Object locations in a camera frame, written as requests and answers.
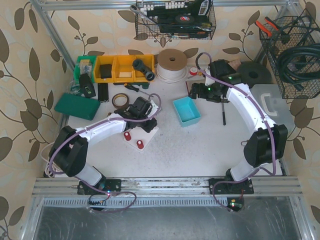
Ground white peg base plate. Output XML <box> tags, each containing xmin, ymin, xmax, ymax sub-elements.
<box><xmin>123</xmin><ymin>126</ymin><xmax>159</xmax><ymax>152</ymax></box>

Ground wire basket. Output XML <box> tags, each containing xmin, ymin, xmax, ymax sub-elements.
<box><xmin>254</xmin><ymin>15</ymin><xmax>320</xmax><ymax>99</ymax></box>
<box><xmin>129</xmin><ymin>0</ymin><xmax>216</xmax><ymax>42</ymax></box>

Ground white cable spool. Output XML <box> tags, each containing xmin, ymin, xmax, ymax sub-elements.
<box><xmin>156</xmin><ymin>48</ymin><xmax>188</xmax><ymax>84</ymax></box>

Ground small claw hammer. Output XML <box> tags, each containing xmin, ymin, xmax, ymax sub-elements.
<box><xmin>221</xmin><ymin>102</ymin><xmax>226</xmax><ymax>126</ymax></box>

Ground coiled black hose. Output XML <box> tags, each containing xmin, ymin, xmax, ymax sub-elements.
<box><xmin>276</xmin><ymin>14</ymin><xmax>320</xmax><ymax>86</ymax></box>

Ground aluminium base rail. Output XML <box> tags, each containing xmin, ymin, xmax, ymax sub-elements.
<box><xmin>31</xmin><ymin>176</ymin><xmax>303</xmax><ymax>209</ymax></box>

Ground red white tape roll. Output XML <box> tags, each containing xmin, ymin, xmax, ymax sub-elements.
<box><xmin>189</xmin><ymin>66</ymin><xmax>198</xmax><ymax>76</ymax></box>

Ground translucent teal storage box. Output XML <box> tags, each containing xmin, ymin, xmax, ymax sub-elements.
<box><xmin>251</xmin><ymin>84</ymin><xmax>295</xmax><ymax>134</ymax></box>

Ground black sanding block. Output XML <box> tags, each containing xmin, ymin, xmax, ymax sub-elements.
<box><xmin>228</xmin><ymin>59</ymin><xmax>242</xmax><ymax>71</ymax></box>

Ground top wire basket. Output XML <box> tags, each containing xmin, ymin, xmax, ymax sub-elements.
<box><xmin>129</xmin><ymin>0</ymin><xmax>216</xmax><ymax>42</ymax></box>

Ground black battery charger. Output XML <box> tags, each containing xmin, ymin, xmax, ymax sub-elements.
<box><xmin>79</xmin><ymin>73</ymin><xmax>96</xmax><ymax>98</ymax></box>

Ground green plastic case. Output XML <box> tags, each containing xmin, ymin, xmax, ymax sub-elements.
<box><xmin>54</xmin><ymin>93</ymin><xmax>100</xmax><ymax>121</ymax></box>

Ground brown tape roll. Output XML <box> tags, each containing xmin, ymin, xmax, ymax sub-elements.
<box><xmin>111</xmin><ymin>93</ymin><xmax>130</xmax><ymax>109</ymax></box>

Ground right wire basket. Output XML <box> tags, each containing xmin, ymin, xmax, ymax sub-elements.
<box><xmin>254</xmin><ymin>15</ymin><xmax>320</xmax><ymax>99</ymax></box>

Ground black pipe fitting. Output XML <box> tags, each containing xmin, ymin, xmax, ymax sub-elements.
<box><xmin>132</xmin><ymin>59</ymin><xmax>155</xmax><ymax>82</ymax></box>

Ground black rubber disc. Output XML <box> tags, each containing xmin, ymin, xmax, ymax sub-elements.
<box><xmin>236</xmin><ymin>61</ymin><xmax>272</xmax><ymax>88</ymax></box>

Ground black ribbed bar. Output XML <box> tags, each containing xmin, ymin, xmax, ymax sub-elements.
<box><xmin>97</xmin><ymin>83</ymin><xmax>109</xmax><ymax>103</ymax></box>

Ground orange handled pliers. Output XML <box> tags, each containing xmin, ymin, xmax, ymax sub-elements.
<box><xmin>254</xmin><ymin>16</ymin><xmax>281</xmax><ymax>37</ymax></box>

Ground blue plastic tray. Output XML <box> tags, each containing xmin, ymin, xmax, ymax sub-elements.
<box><xmin>172</xmin><ymin>96</ymin><xmax>202</xmax><ymax>128</ymax></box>

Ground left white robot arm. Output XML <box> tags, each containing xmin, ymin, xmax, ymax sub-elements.
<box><xmin>48</xmin><ymin>93</ymin><xmax>162</xmax><ymax>192</ymax></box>

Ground green parts bin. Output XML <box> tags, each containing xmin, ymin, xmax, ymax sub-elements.
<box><xmin>73</xmin><ymin>55</ymin><xmax>97</xmax><ymax>82</ymax></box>

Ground black block in bin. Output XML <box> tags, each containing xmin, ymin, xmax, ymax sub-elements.
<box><xmin>99</xmin><ymin>64</ymin><xmax>112</xmax><ymax>79</ymax></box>

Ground beige work glove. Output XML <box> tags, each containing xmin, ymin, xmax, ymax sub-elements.
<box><xmin>185</xmin><ymin>80</ymin><xmax>194</xmax><ymax>95</ymax></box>

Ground large red spring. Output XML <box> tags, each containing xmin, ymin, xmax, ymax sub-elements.
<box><xmin>136</xmin><ymin>140</ymin><xmax>144</xmax><ymax>150</ymax></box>
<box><xmin>123</xmin><ymin>131</ymin><xmax>132</xmax><ymax>141</ymax></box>

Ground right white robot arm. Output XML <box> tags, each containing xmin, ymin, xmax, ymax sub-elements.
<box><xmin>189</xmin><ymin>59</ymin><xmax>288</xmax><ymax>183</ymax></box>

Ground yellow parts bin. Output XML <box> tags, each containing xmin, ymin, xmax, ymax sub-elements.
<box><xmin>93</xmin><ymin>54</ymin><xmax>155</xmax><ymax>84</ymax></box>

